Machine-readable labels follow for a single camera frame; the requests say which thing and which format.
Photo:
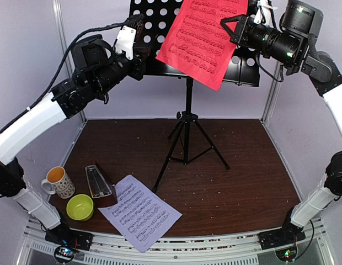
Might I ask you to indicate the right aluminium frame post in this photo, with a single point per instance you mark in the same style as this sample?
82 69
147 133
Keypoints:
274 67

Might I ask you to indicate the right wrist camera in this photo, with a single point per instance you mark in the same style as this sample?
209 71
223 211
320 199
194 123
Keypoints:
264 13

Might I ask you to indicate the wooden metronome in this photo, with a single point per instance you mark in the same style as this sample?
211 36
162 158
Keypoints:
102 188

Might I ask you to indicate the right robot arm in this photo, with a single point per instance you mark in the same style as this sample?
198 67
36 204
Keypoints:
293 45

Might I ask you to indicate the green bowl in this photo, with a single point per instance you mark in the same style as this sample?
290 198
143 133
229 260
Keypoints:
80 207

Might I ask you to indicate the black music stand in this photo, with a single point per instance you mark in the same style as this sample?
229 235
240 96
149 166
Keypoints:
242 69

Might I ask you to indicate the patterned mug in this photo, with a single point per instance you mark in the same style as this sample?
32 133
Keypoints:
58 182

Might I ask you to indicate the white sheet music page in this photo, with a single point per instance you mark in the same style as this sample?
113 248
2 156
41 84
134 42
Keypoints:
140 216

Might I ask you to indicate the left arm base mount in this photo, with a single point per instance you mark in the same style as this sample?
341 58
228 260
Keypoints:
69 242

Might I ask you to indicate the red sheet music page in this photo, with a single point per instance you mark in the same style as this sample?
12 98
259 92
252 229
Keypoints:
197 45

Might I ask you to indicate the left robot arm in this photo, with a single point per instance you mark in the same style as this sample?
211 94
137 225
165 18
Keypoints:
98 68

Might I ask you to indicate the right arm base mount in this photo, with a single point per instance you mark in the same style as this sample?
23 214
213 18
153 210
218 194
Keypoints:
283 241

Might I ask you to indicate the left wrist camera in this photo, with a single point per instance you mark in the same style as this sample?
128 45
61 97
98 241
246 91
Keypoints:
130 29

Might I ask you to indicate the front aluminium rail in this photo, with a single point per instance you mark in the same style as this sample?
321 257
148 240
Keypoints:
239 248

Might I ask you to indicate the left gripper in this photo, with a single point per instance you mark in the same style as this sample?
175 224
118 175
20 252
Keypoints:
141 52

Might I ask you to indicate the left aluminium frame post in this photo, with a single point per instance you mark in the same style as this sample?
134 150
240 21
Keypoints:
56 4

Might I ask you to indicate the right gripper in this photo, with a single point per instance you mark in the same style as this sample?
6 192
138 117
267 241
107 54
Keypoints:
239 36

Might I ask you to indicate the aluminium frame post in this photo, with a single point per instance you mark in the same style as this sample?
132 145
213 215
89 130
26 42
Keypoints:
274 67
56 4

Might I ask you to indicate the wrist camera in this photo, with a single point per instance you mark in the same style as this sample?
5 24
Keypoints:
264 13
130 29

